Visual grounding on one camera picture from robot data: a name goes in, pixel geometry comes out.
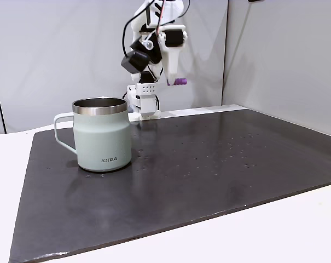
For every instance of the purple ribbed pen grip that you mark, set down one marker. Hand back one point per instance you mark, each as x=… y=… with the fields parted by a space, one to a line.
x=180 y=81

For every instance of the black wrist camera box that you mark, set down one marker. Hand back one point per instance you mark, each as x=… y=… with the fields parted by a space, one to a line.
x=135 y=61

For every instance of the dark grey table mat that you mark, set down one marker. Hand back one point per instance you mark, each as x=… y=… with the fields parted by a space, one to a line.
x=181 y=178

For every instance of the pale green steel mug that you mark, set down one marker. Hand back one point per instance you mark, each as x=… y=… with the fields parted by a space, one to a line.
x=103 y=137

